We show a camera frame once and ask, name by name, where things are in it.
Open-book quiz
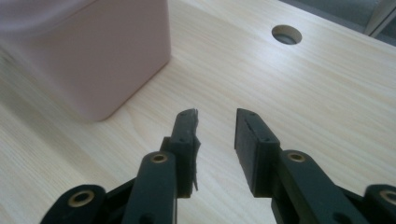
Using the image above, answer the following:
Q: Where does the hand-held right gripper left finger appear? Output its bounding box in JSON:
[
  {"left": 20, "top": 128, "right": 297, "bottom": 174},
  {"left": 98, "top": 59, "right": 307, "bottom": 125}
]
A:
[{"left": 160, "top": 107, "right": 202, "bottom": 199}]

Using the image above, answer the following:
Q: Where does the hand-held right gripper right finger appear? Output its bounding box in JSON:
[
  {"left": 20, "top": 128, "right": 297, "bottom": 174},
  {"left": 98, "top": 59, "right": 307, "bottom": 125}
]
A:
[{"left": 233, "top": 107, "right": 283, "bottom": 199}]

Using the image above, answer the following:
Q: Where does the pink plastic storage box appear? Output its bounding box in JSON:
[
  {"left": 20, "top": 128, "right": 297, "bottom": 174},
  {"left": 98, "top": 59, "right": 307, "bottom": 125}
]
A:
[{"left": 0, "top": 0, "right": 172, "bottom": 123}]

